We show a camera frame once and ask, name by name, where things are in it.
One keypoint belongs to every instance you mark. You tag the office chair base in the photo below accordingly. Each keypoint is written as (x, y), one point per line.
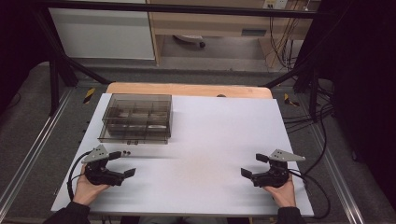
(190, 39)

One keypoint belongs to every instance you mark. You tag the aluminium floor rail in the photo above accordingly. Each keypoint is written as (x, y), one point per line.
(339, 177)
(34, 146)

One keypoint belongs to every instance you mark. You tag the clear plastic drawer organizer box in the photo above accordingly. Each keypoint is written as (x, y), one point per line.
(137, 119)

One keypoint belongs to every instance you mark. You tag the black curtain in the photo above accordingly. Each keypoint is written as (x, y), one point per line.
(18, 46)
(364, 93)

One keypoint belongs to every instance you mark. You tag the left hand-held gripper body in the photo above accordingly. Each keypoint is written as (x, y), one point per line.
(99, 174)

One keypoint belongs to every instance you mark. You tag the white cabinet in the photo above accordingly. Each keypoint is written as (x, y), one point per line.
(102, 32)

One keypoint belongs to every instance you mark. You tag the small black object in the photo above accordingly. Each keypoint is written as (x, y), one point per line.
(126, 152)

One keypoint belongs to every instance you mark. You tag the person's right hand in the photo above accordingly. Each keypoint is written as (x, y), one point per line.
(283, 194)

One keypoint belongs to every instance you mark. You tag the wooden desk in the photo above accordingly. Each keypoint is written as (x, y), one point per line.
(211, 23)

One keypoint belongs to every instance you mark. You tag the yellow black floor tape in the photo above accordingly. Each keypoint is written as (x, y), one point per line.
(290, 100)
(89, 95)

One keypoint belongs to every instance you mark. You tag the person's left hand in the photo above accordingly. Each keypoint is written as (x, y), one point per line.
(87, 191)

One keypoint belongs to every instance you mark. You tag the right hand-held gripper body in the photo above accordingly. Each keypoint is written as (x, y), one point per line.
(274, 175)

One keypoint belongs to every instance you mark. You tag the black metal frame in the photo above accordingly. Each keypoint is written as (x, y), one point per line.
(59, 71)

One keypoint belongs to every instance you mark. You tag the wall power outlet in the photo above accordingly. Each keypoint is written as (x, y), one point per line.
(275, 3)

